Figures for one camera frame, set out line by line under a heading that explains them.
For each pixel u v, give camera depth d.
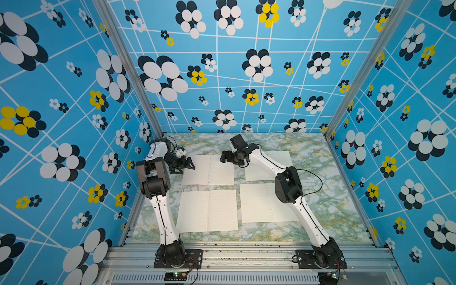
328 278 0.69
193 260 0.73
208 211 0.87
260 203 0.93
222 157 0.96
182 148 0.99
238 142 0.86
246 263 0.74
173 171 0.95
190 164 0.94
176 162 0.90
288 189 0.66
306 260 0.72
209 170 1.02
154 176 0.61
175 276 0.72
